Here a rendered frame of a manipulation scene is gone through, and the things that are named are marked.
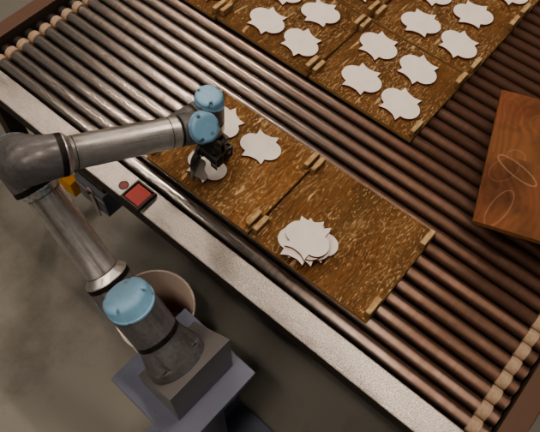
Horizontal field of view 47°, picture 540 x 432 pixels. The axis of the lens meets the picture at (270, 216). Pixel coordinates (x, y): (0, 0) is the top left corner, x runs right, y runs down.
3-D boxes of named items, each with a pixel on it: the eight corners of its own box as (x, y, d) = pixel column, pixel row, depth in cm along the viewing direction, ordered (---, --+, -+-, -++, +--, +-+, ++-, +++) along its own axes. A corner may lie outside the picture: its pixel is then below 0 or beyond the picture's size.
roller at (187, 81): (544, 343, 169) (551, 337, 165) (69, 12, 230) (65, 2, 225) (552, 330, 171) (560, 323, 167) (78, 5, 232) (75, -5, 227)
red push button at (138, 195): (138, 209, 183) (137, 207, 182) (124, 198, 185) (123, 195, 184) (153, 196, 186) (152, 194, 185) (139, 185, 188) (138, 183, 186)
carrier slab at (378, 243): (365, 324, 166) (366, 321, 165) (249, 237, 179) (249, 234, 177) (435, 236, 180) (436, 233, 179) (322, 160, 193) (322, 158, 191)
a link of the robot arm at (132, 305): (142, 357, 141) (106, 315, 135) (125, 339, 152) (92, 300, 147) (183, 321, 144) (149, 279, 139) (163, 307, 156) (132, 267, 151)
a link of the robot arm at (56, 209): (125, 340, 151) (-20, 153, 130) (109, 323, 164) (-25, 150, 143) (164, 309, 155) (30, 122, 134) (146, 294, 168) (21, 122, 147)
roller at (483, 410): (489, 430, 158) (495, 426, 153) (3, 57, 218) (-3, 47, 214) (498, 415, 159) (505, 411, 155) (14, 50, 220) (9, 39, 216)
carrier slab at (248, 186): (247, 235, 179) (247, 232, 178) (147, 159, 192) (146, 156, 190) (321, 159, 193) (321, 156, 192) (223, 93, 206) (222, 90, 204)
